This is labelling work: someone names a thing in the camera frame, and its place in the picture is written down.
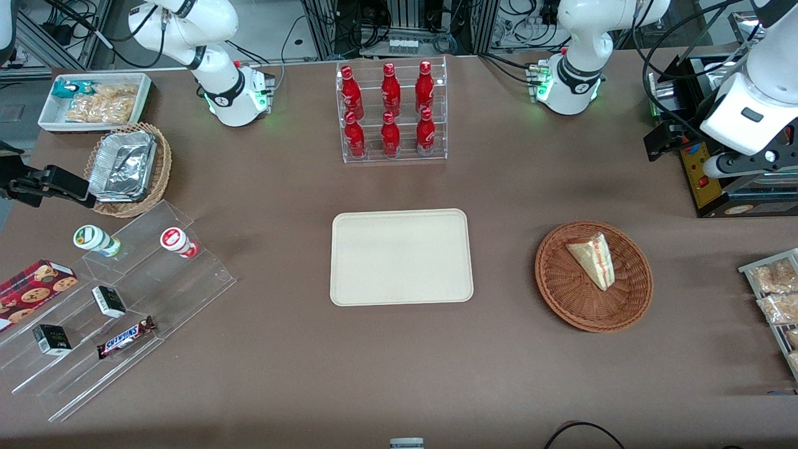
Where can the red tartan cookie box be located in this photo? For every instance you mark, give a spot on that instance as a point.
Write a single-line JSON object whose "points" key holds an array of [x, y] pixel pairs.
{"points": [[34, 290]]}

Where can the brown round wicker basket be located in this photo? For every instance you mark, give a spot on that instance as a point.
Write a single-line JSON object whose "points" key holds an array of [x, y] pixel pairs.
{"points": [[567, 293]]}

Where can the red lid yogurt cup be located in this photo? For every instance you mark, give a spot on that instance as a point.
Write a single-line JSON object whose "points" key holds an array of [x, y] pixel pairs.
{"points": [[173, 239]]}

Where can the triangular sandwich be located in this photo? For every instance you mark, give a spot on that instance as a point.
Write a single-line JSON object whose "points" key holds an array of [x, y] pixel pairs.
{"points": [[595, 262]]}

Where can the clear acrylic bottle rack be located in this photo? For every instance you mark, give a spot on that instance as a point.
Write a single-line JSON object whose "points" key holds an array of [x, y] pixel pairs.
{"points": [[405, 149]]}

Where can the steel food pan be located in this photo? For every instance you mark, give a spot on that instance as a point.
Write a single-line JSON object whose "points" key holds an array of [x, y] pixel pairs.
{"points": [[720, 72]]}

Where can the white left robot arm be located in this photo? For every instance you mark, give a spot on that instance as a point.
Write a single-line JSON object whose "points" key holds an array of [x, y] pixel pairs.
{"points": [[570, 87]]}

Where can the beige plastic tray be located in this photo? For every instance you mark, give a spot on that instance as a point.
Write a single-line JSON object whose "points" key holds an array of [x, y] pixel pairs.
{"points": [[399, 259]]}

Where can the clear bag of crackers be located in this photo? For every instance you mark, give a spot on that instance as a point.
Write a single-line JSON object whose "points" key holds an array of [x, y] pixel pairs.
{"points": [[100, 111], [118, 92]]}

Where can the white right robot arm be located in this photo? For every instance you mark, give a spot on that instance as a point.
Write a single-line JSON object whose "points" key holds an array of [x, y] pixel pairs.
{"points": [[234, 93]]}

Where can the grey aluminium frame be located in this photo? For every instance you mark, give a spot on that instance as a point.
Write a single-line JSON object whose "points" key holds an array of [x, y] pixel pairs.
{"points": [[37, 37]]}

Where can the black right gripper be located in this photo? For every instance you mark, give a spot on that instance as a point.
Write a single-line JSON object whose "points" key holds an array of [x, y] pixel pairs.
{"points": [[12, 185]]}

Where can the clear bag of snacks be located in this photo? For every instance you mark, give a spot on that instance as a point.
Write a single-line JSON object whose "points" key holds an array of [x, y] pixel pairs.
{"points": [[776, 277], [793, 362], [792, 338], [779, 308]]}

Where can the grey snack display tray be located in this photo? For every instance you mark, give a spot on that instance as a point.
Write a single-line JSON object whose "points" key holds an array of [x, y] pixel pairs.
{"points": [[748, 269]]}

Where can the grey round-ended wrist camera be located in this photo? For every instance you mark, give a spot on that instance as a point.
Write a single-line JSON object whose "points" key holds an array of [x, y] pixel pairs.
{"points": [[714, 167]]}

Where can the small grey box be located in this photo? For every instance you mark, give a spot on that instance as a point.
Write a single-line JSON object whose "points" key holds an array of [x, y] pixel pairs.
{"points": [[406, 444]]}

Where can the light tan wicker basket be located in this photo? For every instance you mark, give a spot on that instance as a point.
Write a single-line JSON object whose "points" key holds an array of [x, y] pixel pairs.
{"points": [[159, 168]]}

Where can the black food warmer machine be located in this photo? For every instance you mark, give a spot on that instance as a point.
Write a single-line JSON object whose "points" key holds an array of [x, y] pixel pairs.
{"points": [[693, 181]]}

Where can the teal snack packet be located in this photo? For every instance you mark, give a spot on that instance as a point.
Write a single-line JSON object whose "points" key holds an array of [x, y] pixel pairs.
{"points": [[68, 88]]}

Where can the white rectangular bin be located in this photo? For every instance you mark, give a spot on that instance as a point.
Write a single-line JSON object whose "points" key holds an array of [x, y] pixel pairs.
{"points": [[50, 118]]}

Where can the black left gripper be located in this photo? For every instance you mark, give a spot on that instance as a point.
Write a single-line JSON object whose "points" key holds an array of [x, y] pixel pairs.
{"points": [[687, 125]]}

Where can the small black carton box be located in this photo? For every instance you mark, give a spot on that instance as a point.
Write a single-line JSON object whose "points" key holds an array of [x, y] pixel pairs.
{"points": [[52, 340], [109, 301]]}

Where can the red soda bottle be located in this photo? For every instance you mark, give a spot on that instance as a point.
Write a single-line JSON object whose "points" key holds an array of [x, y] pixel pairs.
{"points": [[426, 134], [350, 90], [424, 87], [391, 90], [390, 137], [355, 138]]}

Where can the red emergency stop button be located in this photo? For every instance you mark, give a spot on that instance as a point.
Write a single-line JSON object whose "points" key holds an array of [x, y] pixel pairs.
{"points": [[691, 149]]}

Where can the Snickers chocolate bar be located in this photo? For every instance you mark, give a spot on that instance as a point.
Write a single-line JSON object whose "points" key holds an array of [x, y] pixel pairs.
{"points": [[124, 338]]}

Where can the stack of foil trays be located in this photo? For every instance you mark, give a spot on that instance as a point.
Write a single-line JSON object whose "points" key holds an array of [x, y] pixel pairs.
{"points": [[121, 165]]}

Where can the aluminium equipment rack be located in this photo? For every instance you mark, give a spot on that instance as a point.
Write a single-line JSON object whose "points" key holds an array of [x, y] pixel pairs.
{"points": [[405, 22]]}

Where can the clear acrylic stepped stand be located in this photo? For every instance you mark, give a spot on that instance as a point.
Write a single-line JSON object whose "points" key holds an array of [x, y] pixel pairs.
{"points": [[181, 287]]}

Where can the green lid yogurt cup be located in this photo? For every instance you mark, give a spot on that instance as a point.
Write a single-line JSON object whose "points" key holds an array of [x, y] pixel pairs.
{"points": [[90, 237]]}

